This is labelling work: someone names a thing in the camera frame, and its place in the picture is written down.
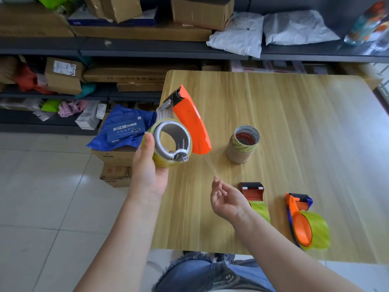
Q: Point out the person's left hand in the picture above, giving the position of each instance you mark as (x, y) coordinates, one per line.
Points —
(146, 176)

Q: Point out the person's right hand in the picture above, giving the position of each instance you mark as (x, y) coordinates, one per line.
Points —
(229, 203)

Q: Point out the person's left thumb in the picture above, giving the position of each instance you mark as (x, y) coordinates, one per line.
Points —
(148, 147)

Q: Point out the person's right fingers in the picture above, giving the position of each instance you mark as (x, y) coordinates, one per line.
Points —
(217, 188)

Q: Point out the person's left forearm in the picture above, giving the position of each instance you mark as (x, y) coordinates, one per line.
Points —
(121, 243)

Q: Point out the person's right forearm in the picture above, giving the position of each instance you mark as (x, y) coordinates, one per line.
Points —
(282, 255)

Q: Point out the blue flat carton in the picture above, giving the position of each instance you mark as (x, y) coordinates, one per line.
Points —
(126, 130)

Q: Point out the large cardboard box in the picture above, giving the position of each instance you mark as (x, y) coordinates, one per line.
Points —
(114, 156)

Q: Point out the red tape dispenser with roll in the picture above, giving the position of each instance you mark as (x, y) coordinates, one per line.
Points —
(253, 193)

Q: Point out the blue plastic bag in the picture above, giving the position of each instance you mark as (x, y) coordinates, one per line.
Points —
(121, 114)

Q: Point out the small printed cardboard box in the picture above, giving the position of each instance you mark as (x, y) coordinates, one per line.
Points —
(115, 176)

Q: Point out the cardboard tape core tube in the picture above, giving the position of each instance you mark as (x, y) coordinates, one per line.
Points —
(241, 150)

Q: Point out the short flat cardboard box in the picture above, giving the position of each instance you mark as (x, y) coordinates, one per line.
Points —
(139, 87)

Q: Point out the white grey parcel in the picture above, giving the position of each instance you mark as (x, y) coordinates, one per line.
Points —
(88, 116)

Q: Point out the dark perforated shoe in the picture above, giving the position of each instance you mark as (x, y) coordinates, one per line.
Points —
(225, 257)

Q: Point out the long thin cardboard box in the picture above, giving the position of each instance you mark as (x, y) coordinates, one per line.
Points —
(124, 74)

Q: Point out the teal plastic bag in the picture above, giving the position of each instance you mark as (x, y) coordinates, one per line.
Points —
(86, 89)

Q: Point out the pink cloth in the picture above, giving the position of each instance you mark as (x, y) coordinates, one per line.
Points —
(71, 107)

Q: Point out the blue denim shorts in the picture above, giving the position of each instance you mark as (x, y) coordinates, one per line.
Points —
(197, 276)

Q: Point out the orange blue tape dispenser with roll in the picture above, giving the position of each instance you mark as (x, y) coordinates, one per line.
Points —
(304, 226)

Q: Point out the dark metal shelf rack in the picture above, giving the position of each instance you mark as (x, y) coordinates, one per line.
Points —
(152, 48)

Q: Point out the neon green packet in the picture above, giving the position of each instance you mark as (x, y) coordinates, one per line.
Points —
(50, 105)

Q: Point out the cardboard box with white label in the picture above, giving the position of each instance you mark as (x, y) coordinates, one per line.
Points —
(64, 75)

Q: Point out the long flat cardboard box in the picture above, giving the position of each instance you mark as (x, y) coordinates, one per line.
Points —
(139, 32)

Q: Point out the clear plastic bag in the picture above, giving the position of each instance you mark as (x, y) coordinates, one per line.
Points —
(21, 103)

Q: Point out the red cloth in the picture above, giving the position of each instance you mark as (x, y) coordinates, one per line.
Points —
(27, 80)

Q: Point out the blue white flat box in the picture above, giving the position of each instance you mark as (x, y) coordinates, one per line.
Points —
(91, 19)

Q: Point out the taped cardboard box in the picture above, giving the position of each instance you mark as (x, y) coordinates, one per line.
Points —
(120, 7)

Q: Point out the crumpled white plastic mailer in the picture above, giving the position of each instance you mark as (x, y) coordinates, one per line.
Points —
(238, 34)

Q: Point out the open brown cardboard box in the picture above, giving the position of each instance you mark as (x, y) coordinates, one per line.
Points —
(202, 12)

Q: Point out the wide brown cardboard box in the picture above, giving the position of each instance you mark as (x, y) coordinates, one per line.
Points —
(33, 22)

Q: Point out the bright green bag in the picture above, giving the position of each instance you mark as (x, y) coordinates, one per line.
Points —
(54, 1)

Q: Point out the flat white plastic mailer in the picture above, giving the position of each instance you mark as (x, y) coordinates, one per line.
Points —
(296, 27)

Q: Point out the pale cardboard box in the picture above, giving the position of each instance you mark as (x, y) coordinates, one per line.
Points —
(366, 74)

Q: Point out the clear plastic bottle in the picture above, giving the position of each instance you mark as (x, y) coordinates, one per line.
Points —
(381, 42)

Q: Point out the colourful plastic bottle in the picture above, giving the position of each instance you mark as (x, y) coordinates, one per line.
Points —
(366, 22)

